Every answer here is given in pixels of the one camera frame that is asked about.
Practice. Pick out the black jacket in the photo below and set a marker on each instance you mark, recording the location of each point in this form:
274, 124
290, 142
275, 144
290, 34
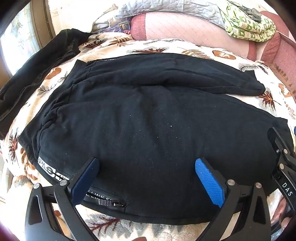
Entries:
34, 69

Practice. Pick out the purple printed packet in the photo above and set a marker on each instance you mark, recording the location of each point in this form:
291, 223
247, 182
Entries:
124, 29

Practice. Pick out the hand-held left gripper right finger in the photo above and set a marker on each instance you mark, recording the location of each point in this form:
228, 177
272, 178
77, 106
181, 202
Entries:
209, 183

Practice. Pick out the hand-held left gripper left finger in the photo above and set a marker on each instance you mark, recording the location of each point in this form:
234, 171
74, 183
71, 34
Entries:
85, 180

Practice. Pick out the window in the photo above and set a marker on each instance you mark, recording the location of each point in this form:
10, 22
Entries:
18, 39

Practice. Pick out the green printed cloth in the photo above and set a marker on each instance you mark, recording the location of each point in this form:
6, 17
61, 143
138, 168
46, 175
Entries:
242, 25

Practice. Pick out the dark grey crumpled cloth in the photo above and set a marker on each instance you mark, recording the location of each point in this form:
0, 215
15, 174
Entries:
251, 12

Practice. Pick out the leaf print fleece blanket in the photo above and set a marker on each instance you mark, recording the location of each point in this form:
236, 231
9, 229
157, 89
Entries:
161, 47

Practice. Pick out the grey quilted cover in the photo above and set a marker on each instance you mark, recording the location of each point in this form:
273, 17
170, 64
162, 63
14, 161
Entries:
161, 7

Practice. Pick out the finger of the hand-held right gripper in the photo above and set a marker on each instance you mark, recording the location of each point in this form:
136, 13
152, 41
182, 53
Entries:
281, 148

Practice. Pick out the pink quilted sofa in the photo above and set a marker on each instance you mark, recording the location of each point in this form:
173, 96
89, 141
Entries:
185, 25

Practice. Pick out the black pants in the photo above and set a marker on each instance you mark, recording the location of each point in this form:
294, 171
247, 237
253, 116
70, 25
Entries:
148, 127

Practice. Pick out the person's right hand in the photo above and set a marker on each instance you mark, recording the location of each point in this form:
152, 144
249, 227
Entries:
281, 215

